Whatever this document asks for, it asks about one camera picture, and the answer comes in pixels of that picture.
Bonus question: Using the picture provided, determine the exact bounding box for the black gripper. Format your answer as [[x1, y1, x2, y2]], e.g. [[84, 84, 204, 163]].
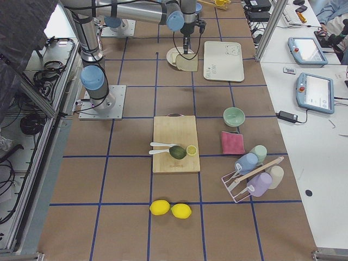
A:
[[180, 13, 206, 54]]

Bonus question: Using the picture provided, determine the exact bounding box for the white round plate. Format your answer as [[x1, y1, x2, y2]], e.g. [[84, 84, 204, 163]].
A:
[[166, 47, 184, 67]]

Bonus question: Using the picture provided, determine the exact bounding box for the bread slice from board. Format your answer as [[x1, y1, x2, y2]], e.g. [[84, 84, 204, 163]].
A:
[[175, 53, 198, 72]]

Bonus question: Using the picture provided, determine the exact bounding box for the bread slice on plate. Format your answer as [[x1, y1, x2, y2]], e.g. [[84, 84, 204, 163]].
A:
[[171, 52, 178, 64]]

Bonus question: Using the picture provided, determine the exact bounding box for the blue bowl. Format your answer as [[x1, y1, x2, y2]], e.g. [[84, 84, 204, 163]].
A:
[[196, 3, 202, 14]]

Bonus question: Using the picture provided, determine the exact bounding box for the cream bear tray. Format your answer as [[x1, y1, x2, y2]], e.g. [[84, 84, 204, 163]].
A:
[[203, 41, 245, 82]]

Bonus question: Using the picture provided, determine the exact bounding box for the yellow mug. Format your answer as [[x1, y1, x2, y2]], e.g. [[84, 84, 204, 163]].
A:
[[215, 0, 231, 9]]

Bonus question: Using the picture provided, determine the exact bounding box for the wooden dish rack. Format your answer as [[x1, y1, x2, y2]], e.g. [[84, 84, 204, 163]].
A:
[[197, 0, 229, 10]]

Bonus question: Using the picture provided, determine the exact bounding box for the bamboo cutting board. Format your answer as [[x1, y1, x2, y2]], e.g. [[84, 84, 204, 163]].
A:
[[153, 116, 200, 173]]

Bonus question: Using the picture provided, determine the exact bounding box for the light green bowl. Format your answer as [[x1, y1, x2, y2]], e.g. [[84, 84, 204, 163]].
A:
[[223, 107, 245, 127]]

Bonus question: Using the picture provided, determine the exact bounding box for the white keyboard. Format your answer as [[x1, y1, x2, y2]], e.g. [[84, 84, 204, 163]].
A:
[[282, 5, 302, 26]]

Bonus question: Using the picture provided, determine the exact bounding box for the white spoon upper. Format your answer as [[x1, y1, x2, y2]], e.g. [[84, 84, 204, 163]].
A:
[[150, 142, 179, 147]]

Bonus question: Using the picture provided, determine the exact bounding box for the white spoon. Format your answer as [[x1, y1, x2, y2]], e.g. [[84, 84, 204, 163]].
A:
[[148, 148, 170, 155], [150, 142, 179, 147]]

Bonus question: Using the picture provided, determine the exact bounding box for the lemon half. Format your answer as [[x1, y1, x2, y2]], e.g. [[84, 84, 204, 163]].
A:
[[186, 145, 197, 156]]

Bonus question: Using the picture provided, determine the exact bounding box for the avocado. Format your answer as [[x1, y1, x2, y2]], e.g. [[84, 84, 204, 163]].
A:
[[169, 145, 187, 160]]

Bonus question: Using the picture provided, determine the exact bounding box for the pink cloth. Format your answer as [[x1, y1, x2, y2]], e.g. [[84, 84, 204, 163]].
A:
[[221, 131, 245, 155]]

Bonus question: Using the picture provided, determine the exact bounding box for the white spoon lower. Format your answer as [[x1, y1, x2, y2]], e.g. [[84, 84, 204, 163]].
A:
[[148, 148, 170, 155]]

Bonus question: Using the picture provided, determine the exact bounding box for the upper teach pendant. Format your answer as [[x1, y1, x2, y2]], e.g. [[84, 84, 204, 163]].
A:
[[288, 38, 328, 67]]

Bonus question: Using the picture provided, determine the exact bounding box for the teach pendant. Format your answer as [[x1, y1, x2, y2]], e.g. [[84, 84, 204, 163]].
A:
[[288, 38, 328, 67], [295, 73, 334, 114]]

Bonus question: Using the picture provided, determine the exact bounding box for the black power adapter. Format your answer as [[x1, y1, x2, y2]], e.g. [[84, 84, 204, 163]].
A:
[[276, 110, 298, 123]]

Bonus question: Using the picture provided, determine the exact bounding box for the green cup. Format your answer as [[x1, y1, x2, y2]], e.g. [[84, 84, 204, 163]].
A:
[[250, 145, 267, 165]]

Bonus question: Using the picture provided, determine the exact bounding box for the blue cup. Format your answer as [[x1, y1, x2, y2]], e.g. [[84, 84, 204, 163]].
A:
[[235, 153, 258, 175]]

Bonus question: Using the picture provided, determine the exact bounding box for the lower teach pendant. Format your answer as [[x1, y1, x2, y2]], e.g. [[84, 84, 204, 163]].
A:
[[295, 73, 334, 114]]

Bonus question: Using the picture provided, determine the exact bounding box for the beige cup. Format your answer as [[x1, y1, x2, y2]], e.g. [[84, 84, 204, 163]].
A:
[[265, 165, 284, 189]]

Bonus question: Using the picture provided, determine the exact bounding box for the purple cup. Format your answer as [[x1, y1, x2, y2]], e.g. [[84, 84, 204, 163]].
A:
[[246, 172, 272, 197]]

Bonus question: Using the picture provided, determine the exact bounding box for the left yellow lemon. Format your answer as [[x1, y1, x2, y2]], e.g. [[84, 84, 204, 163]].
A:
[[149, 200, 170, 216]]

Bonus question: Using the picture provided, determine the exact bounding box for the yellow lemon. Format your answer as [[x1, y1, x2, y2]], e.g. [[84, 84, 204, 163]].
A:
[[171, 203, 192, 219], [149, 200, 170, 216]]

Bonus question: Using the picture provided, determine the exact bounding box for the right yellow lemon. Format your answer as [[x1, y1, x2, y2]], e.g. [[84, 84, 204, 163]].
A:
[[171, 203, 192, 219]]

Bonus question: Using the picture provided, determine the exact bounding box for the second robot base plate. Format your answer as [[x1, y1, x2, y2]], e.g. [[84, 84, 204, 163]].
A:
[[101, 16, 135, 38]]

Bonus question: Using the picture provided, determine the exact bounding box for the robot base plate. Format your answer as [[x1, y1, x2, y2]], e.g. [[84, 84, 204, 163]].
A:
[[78, 85, 126, 120]]

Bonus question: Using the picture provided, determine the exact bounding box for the white wire cup rack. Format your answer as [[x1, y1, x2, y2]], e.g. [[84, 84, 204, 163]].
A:
[[221, 156, 284, 203]]

